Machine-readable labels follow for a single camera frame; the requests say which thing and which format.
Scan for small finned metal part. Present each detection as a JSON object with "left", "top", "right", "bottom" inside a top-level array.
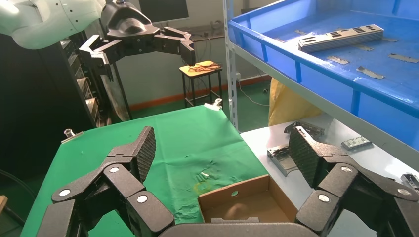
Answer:
[{"left": 341, "top": 135, "right": 373, "bottom": 151}]

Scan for perforated grey steel post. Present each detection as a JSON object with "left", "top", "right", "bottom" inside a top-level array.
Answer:
[{"left": 223, "top": 0, "right": 239, "bottom": 131}]

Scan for silver metal rail part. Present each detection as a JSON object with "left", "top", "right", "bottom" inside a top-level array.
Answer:
[{"left": 400, "top": 172, "right": 419, "bottom": 195}]

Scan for wooden top metal stool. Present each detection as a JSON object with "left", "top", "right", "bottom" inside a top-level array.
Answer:
[{"left": 178, "top": 60, "right": 224, "bottom": 109}]

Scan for grey sheet metal bracket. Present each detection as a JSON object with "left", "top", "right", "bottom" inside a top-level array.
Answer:
[
  {"left": 266, "top": 145, "right": 298, "bottom": 177},
  {"left": 284, "top": 121, "right": 325, "bottom": 140}
]

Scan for brown cardboard box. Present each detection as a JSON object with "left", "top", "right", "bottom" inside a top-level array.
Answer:
[{"left": 198, "top": 174, "right": 299, "bottom": 224}]

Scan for tangled dark thin cables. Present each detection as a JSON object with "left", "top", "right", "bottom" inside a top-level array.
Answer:
[{"left": 188, "top": 63, "right": 221, "bottom": 73}]

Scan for silver binder clip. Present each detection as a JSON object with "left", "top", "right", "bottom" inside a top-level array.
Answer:
[
  {"left": 60, "top": 128, "right": 85, "bottom": 145},
  {"left": 203, "top": 98, "right": 224, "bottom": 112}
]

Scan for black tripod pole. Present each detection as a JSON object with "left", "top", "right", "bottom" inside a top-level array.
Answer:
[{"left": 112, "top": 63, "right": 133, "bottom": 121}]

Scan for black equipment rack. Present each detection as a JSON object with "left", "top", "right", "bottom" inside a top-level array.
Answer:
[{"left": 0, "top": 31, "right": 114, "bottom": 184}]

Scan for dark work desk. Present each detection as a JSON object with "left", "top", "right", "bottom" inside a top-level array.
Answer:
[{"left": 190, "top": 24, "right": 226, "bottom": 41}]

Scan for white metal shelf board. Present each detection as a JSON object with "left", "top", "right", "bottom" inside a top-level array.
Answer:
[{"left": 229, "top": 40, "right": 419, "bottom": 172}]

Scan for white floor cable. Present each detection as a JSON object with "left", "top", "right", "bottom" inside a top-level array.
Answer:
[{"left": 237, "top": 80, "right": 270, "bottom": 107}]

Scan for blue plastic tray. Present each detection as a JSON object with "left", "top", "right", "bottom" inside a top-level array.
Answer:
[{"left": 228, "top": 0, "right": 419, "bottom": 152}]

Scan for black computer monitor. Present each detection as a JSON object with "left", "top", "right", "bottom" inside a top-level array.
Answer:
[{"left": 138, "top": 0, "right": 190, "bottom": 24}]

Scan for stack of metal IO plates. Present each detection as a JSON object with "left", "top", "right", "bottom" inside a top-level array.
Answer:
[{"left": 297, "top": 24, "right": 384, "bottom": 54}]

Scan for black floor cable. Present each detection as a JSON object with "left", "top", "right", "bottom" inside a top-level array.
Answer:
[{"left": 0, "top": 169, "right": 37, "bottom": 227}]

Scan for metal IO shield plate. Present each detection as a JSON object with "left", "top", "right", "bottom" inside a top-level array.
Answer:
[{"left": 297, "top": 24, "right": 384, "bottom": 47}]

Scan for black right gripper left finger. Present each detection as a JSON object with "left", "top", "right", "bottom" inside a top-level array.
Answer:
[{"left": 36, "top": 126, "right": 176, "bottom": 237}]

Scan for yellow plastic bag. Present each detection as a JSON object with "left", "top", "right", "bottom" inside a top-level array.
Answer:
[{"left": 268, "top": 78, "right": 323, "bottom": 127}]

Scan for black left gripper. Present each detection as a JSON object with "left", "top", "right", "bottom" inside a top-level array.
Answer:
[{"left": 78, "top": 0, "right": 197, "bottom": 82}]

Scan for green table cloth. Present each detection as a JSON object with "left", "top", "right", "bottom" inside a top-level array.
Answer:
[{"left": 20, "top": 105, "right": 269, "bottom": 237}]

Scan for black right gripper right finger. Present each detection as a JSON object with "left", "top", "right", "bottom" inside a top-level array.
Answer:
[{"left": 288, "top": 125, "right": 419, "bottom": 237}]

